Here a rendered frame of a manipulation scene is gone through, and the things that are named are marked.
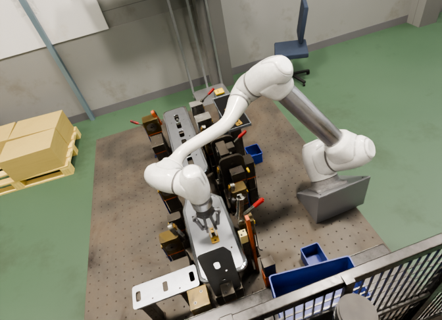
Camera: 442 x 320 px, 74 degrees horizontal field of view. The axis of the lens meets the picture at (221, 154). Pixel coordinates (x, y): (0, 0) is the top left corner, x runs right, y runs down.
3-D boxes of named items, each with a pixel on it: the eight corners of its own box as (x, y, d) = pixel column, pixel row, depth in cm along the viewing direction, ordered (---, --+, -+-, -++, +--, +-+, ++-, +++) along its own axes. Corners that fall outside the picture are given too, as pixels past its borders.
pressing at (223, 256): (214, 293, 121) (195, 254, 97) (241, 284, 122) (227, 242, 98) (215, 295, 120) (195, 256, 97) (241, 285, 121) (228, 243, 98)
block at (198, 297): (205, 320, 142) (186, 290, 117) (220, 313, 143) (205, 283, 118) (209, 338, 136) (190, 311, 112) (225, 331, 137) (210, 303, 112)
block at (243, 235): (246, 267, 157) (237, 230, 132) (252, 265, 157) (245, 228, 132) (248, 273, 155) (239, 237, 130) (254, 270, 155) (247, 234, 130)
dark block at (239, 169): (239, 214, 182) (228, 168, 153) (250, 211, 182) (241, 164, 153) (242, 221, 178) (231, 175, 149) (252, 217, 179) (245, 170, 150)
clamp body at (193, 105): (199, 139, 241) (188, 102, 216) (213, 134, 242) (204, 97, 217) (201, 144, 236) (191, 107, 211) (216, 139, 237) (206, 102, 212)
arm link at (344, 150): (344, 154, 167) (383, 144, 150) (339, 178, 159) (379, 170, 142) (248, 63, 139) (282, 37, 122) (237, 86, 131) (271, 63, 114)
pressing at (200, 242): (158, 114, 225) (158, 112, 224) (187, 105, 227) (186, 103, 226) (200, 286, 125) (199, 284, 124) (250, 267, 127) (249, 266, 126)
